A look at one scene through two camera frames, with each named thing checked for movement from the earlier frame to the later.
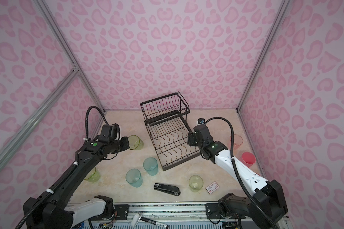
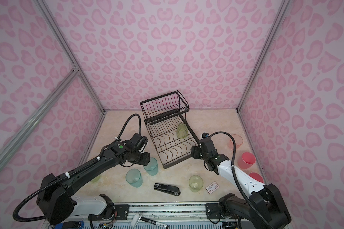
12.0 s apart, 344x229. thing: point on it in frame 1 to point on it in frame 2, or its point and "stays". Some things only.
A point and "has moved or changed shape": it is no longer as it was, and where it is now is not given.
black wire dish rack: (165, 119) stays
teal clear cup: (150, 164) stays
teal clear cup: (134, 177) stays
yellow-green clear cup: (135, 142) has moved or changed shape
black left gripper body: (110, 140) to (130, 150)
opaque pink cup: (248, 159) stays
